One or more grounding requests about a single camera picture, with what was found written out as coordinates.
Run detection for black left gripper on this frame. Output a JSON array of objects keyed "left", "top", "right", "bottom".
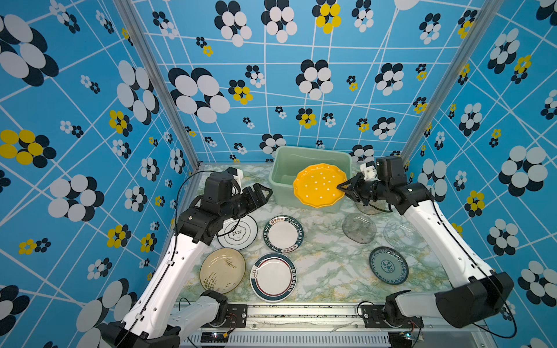
[{"left": 221, "top": 181, "right": 274, "bottom": 221}]

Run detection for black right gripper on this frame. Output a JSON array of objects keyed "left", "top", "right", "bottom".
[{"left": 337, "top": 173, "right": 389, "bottom": 206}]

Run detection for yellow polka dot plate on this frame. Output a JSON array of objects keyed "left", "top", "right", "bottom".
[{"left": 293, "top": 163, "right": 348, "bottom": 209}]

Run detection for small white green-rimmed plate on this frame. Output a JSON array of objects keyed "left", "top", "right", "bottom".
[{"left": 263, "top": 215, "right": 305, "bottom": 254}]

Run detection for large white green-rimmed plate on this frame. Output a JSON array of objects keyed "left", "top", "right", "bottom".
[{"left": 249, "top": 253, "right": 297, "bottom": 302}]

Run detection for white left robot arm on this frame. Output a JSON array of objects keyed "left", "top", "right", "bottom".
[{"left": 99, "top": 173, "right": 273, "bottom": 347}]

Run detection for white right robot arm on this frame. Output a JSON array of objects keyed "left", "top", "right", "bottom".
[{"left": 338, "top": 173, "right": 514, "bottom": 329}]

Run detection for mint green plastic bin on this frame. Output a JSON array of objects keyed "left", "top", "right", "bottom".
[{"left": 269, "top": 146, "right": 352, "bottom": 213}]

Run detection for brownish clear glass plate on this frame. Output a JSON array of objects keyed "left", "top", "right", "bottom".
[{"left": 356, "top": 201, "right": 392, "bottom": 215}]

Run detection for white black-rimmed flower plate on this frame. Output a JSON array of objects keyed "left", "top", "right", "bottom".
[{"left": 217, "top": 215, "right": 258, "bottom": 251}]

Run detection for grey clear glass plate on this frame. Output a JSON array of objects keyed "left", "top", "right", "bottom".
[{"left": 342, "top": 213, "right": 377, "bottom": 244}]

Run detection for clear colourless glass plate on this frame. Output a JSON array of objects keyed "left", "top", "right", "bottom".
[{"left": 383, "top": 220, "right": 423, "bottom": 249}]

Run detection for beige bamboo print plate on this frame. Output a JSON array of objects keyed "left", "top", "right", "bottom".
[{"left": 200, "top": 248, "right": 246, "bottom": 294}]

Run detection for blue patterned plate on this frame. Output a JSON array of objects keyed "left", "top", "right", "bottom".
[{"left": 369, "top": 246, "right": 409, "bottom": 286}]

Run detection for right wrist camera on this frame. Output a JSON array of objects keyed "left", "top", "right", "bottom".
[{"left": 360, "top": 156, "right": 408, "bottom": 187}]

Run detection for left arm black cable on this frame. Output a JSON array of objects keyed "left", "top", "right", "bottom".
[{"left": 171, "top": 169, "right": 242, "bottom": 279}]

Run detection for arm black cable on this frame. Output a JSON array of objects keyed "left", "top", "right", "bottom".
[
  {"left": 171, "top": 169, "right": 242, "bottom": 279},
  {"left": 373, "top": 199, "right": 519, "bottom": 340}
]

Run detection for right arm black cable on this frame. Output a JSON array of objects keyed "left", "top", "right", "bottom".
[{"left": 373, "top": 199, "right": 519, "bottom": 340}]

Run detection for aluminium corner post right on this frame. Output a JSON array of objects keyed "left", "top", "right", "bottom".
[{"left": 401, "top": 0, "right": 504, "bottom": 163}]

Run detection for aluminium corner post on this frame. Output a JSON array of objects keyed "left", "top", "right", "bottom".
[
  {"left": 401, "top": 0, "right": 504, "bottom": 163},
  {"left": 114, "top": 0, "right": 200, "bottom": 172}
]

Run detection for aluminium corner post left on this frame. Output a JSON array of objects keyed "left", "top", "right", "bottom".
[{"left": 114, "top": 0, "right": 200, "bottom": 172}]

